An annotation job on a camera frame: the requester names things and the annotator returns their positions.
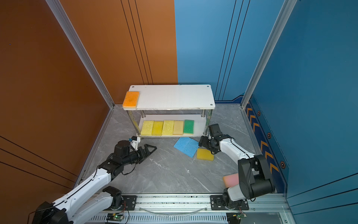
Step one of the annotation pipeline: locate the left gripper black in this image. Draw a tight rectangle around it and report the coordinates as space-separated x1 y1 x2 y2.
123 144 157 167

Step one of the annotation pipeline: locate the yellow porous sponge large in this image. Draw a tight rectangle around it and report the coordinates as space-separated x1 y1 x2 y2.
140 120 154 136

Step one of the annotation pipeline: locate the bright yellow foam sponge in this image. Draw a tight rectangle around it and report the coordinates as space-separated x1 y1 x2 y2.
152 121 164 136

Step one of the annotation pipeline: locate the green scrub sponge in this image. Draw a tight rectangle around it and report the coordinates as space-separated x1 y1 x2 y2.
183 119 194 135

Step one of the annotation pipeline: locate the pale yellow sponge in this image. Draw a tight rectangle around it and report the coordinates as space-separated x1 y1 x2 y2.
173 120 184 135

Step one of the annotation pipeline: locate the white two-tier shelf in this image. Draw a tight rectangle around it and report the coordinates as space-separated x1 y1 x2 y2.
122 84 215 137

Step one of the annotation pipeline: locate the orange sponge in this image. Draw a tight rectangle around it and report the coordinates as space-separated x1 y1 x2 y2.
123 91 140 109

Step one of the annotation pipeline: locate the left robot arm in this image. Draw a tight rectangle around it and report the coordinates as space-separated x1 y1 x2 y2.
32 137 157 224

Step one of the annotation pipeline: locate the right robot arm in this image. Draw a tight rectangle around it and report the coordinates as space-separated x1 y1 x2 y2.
199 124 276 210

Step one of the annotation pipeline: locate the blue sponge right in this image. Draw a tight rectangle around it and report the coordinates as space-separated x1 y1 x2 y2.
184 138 199 158

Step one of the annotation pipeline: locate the blue sponge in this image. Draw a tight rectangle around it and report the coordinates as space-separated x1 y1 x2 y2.
184 138 199 158
173 138 190 154

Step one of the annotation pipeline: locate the blue sponge left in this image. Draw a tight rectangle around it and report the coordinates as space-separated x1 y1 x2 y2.
173 138 190 154

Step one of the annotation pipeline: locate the pink sponge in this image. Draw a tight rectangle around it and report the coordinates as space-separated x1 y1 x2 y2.
223 173 239 188

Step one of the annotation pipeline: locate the left circuit board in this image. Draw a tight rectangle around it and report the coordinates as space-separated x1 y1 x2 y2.
106 213 125 223

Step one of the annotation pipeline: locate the circuit board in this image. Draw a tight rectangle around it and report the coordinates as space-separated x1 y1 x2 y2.
226 213 247 224
106 213 125 223

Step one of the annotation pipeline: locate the right circuit board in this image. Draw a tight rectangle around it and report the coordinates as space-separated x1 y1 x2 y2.
226 213 247 224

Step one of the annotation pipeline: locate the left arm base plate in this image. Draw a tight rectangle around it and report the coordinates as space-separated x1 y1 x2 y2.
110 195 137 211

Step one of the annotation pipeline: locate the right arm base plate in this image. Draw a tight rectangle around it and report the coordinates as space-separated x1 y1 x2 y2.
210 194 249 211

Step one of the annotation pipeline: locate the aluminium front rail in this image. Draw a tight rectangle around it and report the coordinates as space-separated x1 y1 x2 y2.
88 193 295 224

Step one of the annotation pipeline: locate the right aluminium corner post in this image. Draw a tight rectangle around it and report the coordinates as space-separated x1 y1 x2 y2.
241 0 297 109

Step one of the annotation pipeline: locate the aluminium corner post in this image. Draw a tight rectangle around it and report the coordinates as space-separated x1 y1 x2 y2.
241 0 297 109
46 0 115 109

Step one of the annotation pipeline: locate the left aluminium corner post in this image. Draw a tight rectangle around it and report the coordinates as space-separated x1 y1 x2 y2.
46 0 115 109

